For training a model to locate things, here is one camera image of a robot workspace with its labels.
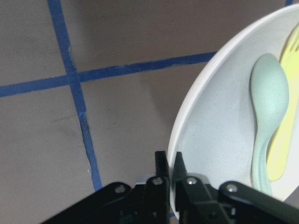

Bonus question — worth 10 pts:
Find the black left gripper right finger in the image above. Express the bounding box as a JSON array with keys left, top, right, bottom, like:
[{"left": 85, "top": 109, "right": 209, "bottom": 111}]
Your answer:
[{"left": 172, "top": 152, "right": 187, "bottom": 187}]

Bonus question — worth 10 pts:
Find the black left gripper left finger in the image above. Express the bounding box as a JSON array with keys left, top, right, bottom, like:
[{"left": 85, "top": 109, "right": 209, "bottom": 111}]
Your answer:
[{"left": 155, "top": 151, "right": 170, "bottom": 184}]

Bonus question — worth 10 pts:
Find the white round plate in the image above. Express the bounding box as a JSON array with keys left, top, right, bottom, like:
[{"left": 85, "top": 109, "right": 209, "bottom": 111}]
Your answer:
[{"left": 167, "top": 3, "right": 299, "bottom": 221}]

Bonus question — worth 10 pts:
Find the yellow plastic fork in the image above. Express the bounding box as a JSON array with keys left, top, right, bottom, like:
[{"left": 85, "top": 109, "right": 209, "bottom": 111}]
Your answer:
[{"left": 267, "top": 26, "right": 299, "bottom": 181}]

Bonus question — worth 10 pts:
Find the pale green plastic spoon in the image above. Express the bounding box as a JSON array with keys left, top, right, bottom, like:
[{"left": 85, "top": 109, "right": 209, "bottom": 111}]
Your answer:
[{"left": 250, "top": 54, "right": 289, "bottom": 196}]

